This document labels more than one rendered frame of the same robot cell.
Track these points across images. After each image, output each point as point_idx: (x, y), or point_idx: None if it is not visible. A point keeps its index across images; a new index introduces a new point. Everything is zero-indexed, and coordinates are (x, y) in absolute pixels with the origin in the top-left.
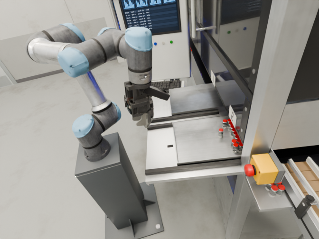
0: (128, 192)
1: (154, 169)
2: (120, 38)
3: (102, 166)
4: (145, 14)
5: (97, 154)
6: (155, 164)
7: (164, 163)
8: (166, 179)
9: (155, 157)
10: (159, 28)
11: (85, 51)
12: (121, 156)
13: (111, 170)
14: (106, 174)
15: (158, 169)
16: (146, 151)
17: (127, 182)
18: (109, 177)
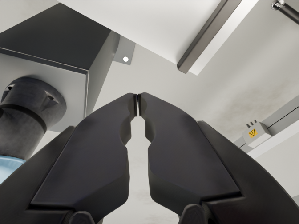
0: (108, 42)
1: (196, 49)
2: None
3: (83, 103)
4: None
5: (58, 113)
6: (175, 32)
7: (189, 6)
8: (231, 31)
9: (151, 20)
10: None
11: None
12: (65, 62)
13: (89, 85)
14: (90, 90)
15: (203, 40)
16: (117, 32)
17: (103, 48)
18: (94, 82)
